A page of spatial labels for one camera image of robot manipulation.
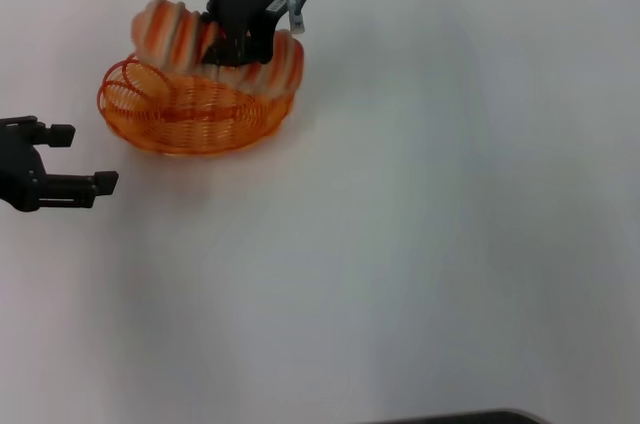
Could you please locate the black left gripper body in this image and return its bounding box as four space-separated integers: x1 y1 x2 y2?
0 116 50 214

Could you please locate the orange and white ridged bread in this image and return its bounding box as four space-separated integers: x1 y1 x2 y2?
129 0 306 99

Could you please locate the orange wire basket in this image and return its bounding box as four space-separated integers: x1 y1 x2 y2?
97 54 297 159

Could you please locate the dark rounded robot base edge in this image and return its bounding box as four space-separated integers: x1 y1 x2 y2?
359 408 546 424

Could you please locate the silver cable plug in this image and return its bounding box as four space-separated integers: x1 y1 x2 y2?
283 0 306 37

